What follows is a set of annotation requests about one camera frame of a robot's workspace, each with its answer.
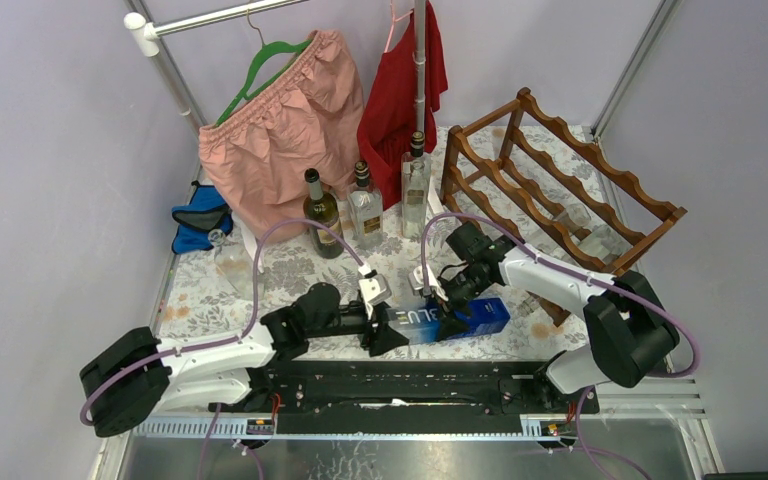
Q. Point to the small clear glass bottle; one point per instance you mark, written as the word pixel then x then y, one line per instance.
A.
pixel 574 217

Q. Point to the clear bottle black gold cap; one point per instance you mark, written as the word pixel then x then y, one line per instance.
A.
pixel 415 183

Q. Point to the blue black bag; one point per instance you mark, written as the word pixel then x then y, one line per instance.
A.
pixel 205 211

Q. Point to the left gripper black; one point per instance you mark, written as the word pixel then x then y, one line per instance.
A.
pixel 385 339

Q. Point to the white fabric strip by rack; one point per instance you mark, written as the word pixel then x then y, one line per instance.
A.
pixel 435 205

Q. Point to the metal clothes rail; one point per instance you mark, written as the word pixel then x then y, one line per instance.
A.
pixel 202 59

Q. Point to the small clear bottle bluish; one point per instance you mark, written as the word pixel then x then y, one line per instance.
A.
pixel 527 306

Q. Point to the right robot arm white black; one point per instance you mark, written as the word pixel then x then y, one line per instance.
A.
pixel 628 332

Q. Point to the blue glass bottle silver cap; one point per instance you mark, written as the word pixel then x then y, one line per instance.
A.
pixel 431 324

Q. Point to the pink clothes hanger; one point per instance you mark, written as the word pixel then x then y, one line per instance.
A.
pixel 400 12

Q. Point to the clear square liquor bottle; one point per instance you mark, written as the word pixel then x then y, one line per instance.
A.
pixel 366 208

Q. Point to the clear glass wine bottle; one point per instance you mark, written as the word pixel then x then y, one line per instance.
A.
pixel 603 243

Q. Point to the wooden wine rack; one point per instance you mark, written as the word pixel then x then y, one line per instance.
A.
pixel 519 167

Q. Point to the clear glass flask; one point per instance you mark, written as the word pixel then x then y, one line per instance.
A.
pixel 235 265

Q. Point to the vertical metal pole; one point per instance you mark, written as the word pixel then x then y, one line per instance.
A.
pixel 419 57

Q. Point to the pink skirt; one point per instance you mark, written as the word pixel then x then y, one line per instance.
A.
pixel 307 118

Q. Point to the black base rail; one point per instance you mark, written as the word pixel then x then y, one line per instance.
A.
pixel 403 397

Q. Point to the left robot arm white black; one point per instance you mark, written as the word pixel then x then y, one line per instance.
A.
pixel 141 374

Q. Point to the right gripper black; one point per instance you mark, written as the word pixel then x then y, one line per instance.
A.
pixel 450 325

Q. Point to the dark green wine bottle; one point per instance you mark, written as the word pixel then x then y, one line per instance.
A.
pixel 321 206

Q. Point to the green clothes hanger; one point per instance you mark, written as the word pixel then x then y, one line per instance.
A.
pixel 263 55

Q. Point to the red garment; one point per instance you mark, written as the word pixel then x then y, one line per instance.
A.
pixel 389 120

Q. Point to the floral table mat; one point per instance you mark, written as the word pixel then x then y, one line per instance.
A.
pixel 201 301

